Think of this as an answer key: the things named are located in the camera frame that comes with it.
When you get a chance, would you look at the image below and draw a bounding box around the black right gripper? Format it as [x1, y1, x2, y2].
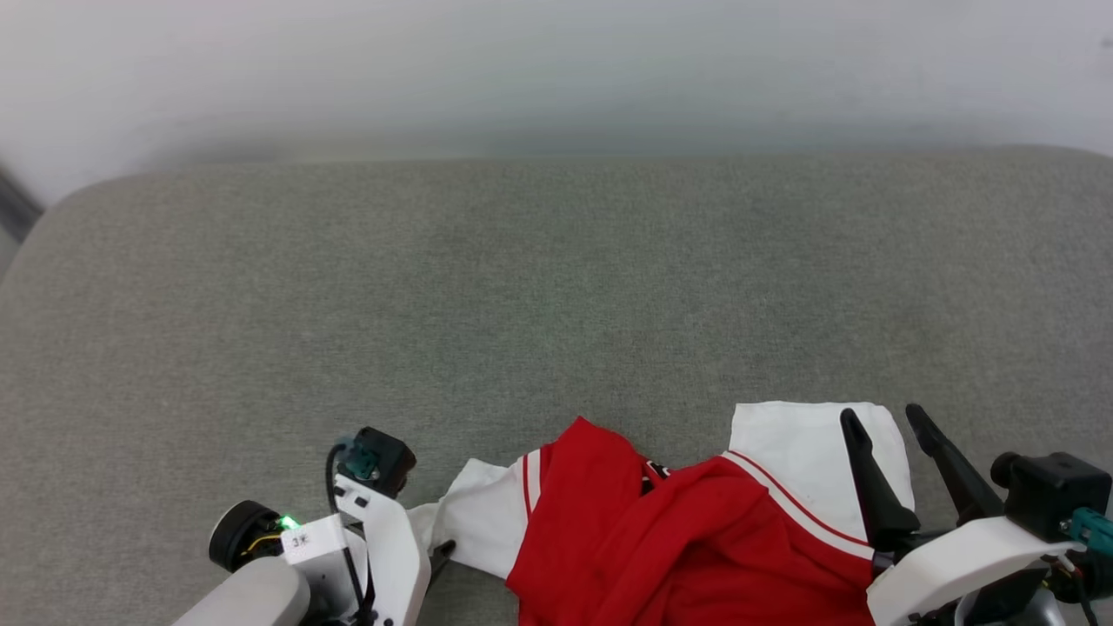
[840, 403, 1075, 626]

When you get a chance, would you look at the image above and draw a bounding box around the red white short-sleeve shirt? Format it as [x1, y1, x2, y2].
[407, 400, 916, 626]

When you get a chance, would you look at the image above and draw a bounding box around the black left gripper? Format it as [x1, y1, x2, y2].
[209, 500, 457, 626]

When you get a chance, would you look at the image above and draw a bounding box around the grey fabric sofa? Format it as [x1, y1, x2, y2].
[0, 146, 1113, 626]

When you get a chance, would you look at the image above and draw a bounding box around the thin black cable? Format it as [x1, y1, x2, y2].
[325, 442, 377, 626]

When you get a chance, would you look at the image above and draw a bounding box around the teal cable connector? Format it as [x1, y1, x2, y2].
[1070, 509, 1113, 557]
[346, 439, 381, 482]

